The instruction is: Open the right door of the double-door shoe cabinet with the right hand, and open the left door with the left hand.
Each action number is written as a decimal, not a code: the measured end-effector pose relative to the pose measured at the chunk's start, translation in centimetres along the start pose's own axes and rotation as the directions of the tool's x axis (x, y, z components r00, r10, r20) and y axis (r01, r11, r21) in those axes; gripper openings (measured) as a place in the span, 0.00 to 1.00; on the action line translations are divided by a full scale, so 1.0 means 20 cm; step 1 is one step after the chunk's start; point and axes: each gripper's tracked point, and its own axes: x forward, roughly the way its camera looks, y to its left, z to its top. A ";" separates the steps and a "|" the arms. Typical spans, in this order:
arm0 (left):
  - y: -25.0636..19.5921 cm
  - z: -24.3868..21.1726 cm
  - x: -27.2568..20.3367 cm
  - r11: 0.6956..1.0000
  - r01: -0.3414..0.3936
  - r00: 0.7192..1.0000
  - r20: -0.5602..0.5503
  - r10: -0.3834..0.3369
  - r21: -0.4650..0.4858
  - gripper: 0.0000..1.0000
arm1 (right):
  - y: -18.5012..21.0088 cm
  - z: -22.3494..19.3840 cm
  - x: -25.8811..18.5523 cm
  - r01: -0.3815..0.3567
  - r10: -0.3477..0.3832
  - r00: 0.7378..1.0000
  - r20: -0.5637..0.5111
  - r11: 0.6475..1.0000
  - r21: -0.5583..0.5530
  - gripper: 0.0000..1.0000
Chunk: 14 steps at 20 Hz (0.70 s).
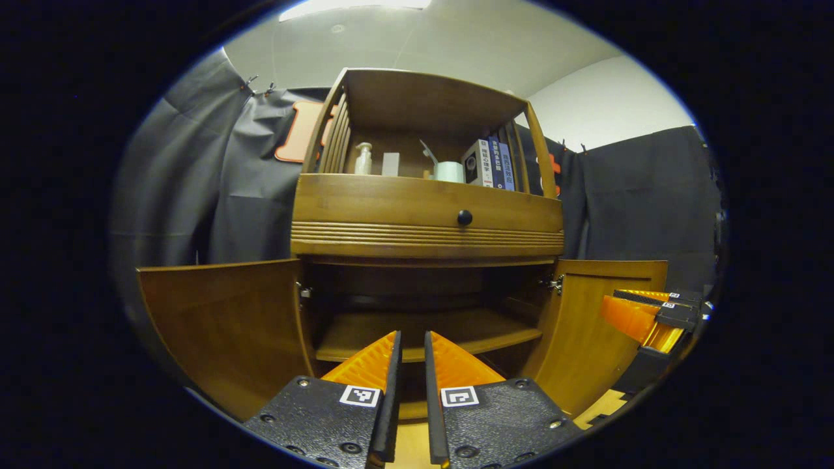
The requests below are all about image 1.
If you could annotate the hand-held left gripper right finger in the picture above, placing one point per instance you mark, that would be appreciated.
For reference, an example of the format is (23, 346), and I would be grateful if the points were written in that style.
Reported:
(435, 410)

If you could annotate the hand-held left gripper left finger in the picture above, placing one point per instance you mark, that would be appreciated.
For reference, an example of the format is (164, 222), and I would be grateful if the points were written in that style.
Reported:
(389, 404)

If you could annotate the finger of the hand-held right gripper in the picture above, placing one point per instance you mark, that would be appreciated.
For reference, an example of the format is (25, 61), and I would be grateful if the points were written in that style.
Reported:
(629, 319)
(651, 296)

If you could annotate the wooden shoe cabinet door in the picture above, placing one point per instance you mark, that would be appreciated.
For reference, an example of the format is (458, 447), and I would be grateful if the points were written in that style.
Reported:
(586, 339)
(221, 326)

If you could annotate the wooden double-door shoe cabinet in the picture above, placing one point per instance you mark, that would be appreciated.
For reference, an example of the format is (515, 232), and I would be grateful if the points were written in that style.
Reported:
(423, 98)

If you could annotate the wooden cabinet inner shelf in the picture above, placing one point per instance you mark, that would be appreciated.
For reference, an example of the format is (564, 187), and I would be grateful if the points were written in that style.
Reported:
(365, 332)

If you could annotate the metal door hinge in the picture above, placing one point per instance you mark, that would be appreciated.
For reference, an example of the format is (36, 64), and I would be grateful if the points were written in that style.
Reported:
(303, 290)
(554, 284)

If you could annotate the light blue book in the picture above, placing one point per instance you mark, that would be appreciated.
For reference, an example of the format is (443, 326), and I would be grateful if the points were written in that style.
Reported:
(507, 168)

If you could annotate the black round drawer knob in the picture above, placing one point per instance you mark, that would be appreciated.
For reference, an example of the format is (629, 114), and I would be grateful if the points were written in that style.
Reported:
(464, 217)

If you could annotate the dark blue book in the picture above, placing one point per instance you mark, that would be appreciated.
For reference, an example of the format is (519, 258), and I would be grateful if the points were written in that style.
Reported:
(496, 164)

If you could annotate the white cup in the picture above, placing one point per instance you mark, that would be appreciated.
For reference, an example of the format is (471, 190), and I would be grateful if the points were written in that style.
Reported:
(449, 172)

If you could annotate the small white box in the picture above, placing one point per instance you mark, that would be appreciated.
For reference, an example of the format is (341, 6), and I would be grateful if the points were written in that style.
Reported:
(390, 165)

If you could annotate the small white pump bottle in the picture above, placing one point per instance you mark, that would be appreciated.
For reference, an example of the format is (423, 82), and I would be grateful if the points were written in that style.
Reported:
(363, 161)

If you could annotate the black backdrop cloth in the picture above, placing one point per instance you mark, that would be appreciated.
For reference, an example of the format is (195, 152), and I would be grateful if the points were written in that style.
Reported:
(228, 195)

